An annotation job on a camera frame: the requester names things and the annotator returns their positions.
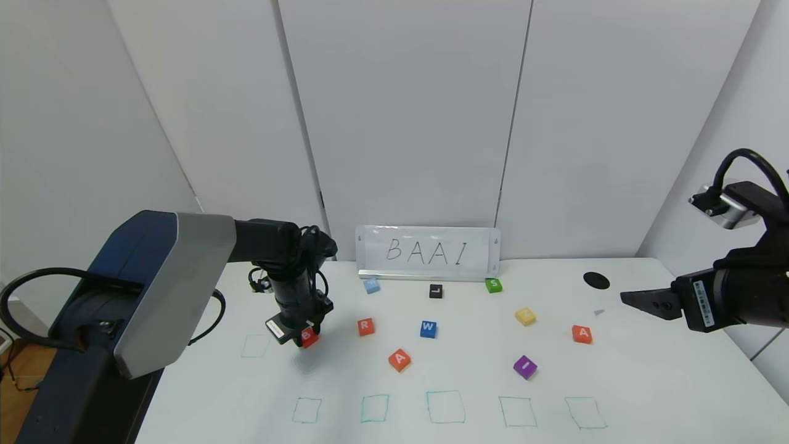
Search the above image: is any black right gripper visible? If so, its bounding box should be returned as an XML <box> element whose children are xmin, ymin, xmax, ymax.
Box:
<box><xmin>619</xmin><ymin>266</ymin><xmax>789</xmax><ymax>334</ymax></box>

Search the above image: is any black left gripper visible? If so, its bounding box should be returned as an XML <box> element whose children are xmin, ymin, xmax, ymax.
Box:
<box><xmin>264</xmin><ymin>276</ymin><xmax>334</xmax><ymax>348</ymax></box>

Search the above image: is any white BAAI sign holder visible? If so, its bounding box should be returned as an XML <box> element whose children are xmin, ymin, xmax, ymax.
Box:
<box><xmin>356</xmin><ymin>226</ymin><xmax>501</xmax><ymax>282</ymax></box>

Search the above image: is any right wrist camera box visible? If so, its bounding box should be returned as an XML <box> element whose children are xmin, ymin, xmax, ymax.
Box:
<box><xmin>689</xmin><ymin>182</ymin><xmax>765</xmax><ymax>230</ymax></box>

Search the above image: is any thick black left arm hose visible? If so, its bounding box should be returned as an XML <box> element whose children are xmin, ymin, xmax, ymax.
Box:
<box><xmin>0</xmin><ymin>267</ymin><xmax>226</xmax><ymax>352</ymax></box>

